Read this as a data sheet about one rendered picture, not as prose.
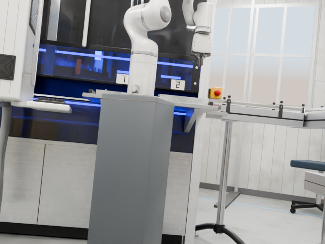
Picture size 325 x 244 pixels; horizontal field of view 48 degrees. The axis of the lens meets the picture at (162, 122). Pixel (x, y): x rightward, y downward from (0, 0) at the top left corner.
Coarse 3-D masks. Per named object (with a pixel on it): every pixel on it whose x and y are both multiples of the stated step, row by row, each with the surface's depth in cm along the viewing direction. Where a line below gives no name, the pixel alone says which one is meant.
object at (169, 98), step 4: (160, 96) 192; (164, 96) 192; (168, 96) 192; (172, 96) 192; (176, 96) 192; (180, 96) 193; (184, 96) 193; (168, 100) 192; (172, 100) 192; (176, 100) 192; (180, 100) 193; (184, 100) 193; (188, 100) 193; (192, 100) 193; (196, 100) 193; (200, 100) 193; (204, 100) 193; (208, 100) 194; (200, 104) 193; (204, 104) 193
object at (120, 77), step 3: (117, 75) 227; (120, 75) 228; (123, 75) 228; (126, 75) 228; (117, 78) 227; (120, 78) 228; (123, 78) 228; (126, 78) 228; (117, 81) 227; (120, 81) 227; (123, 81) 228; (126, 81) 228
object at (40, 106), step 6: (12, 102) 178; (18, 102) 179; (24, 102) 180; (30, 102) 172; (36, 102) 173; (42, 102) 174; (36, 108) 184; (42, 108) 174; (48, 108) 174; (54, 108) 174; (60, 108) 175; (66, 108) 175
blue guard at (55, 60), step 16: (48, 48) 225; (64, 48) 225; (80, 48) 226; (48, 64) 225; (64, 64) 225; (80, 64) 226; (96, 64) 227; (112, 64) 227; (128, 64) 228; (160, 64) 230; (176, 64) 230; (192, 64) 231; (112, 80) 227; (160, 80) 230
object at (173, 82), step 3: (171, 81) 230; (174, 81) 230; (177, 81) 230; (180, 81) 230; (183, 81) 230; (171, 84) 230; (174, 84) 230; (180, 84) 230; (183, 84) 230; (171, 87) 230; (174, 87) 230; (180, 87) 230; (183, 87) 230; (183, 90) 230
